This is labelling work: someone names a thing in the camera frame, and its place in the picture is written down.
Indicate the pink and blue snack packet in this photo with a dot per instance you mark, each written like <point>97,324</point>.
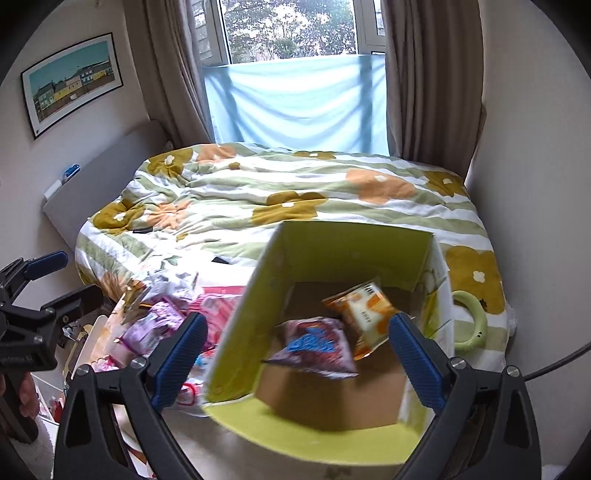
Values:
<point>318,346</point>

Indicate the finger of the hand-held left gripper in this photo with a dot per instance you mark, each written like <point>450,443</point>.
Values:
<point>46,264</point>
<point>78,301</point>

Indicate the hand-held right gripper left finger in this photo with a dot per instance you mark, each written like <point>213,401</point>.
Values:
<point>180,360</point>

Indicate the pile of assorted snack bags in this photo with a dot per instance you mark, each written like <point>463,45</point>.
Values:
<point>157,318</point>

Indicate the window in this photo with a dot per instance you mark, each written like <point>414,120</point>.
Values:
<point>286,27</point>

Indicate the small blue object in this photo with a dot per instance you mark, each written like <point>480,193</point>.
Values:
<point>71,171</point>

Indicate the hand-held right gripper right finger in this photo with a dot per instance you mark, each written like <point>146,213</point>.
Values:
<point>415,364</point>

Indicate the grey padded headboard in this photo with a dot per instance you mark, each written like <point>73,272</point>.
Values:
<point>106,170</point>

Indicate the small black object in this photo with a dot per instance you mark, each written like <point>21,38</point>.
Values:
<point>142,229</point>
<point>220,260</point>

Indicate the orange snack packet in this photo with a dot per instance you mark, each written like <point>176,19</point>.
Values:
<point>364,314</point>

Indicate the light blue window cloth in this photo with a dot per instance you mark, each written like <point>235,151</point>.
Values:
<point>295,101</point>

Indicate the floral striped blanket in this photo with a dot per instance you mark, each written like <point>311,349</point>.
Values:
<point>277,184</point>

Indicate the green printed cardboard box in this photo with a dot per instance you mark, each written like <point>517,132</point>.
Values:
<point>323,249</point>

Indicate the framed house picture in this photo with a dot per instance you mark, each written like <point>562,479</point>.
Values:
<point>69,83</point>

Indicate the person's left hand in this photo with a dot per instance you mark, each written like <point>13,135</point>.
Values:
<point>28,397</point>

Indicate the beige curtain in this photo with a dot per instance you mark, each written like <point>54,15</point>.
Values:
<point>425,69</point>
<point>180,69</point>

